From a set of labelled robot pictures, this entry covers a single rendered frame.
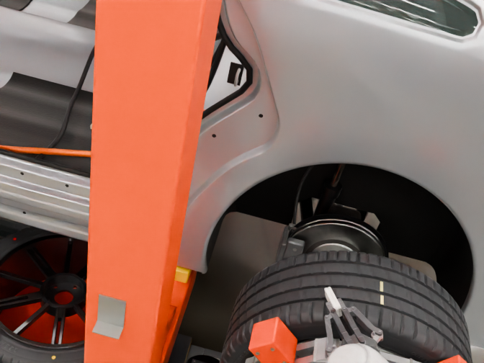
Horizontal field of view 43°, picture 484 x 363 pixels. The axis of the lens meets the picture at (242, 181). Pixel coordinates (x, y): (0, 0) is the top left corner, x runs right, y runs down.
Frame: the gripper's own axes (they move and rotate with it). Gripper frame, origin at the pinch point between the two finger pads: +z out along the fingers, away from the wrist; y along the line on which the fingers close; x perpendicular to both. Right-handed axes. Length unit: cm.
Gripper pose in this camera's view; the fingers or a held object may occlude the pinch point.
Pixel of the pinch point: (333, 302)
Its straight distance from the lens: 144.6
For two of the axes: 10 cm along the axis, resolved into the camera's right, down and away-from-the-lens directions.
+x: -1.8, -8.0, -5.8
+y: 9.5, -2.9, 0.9
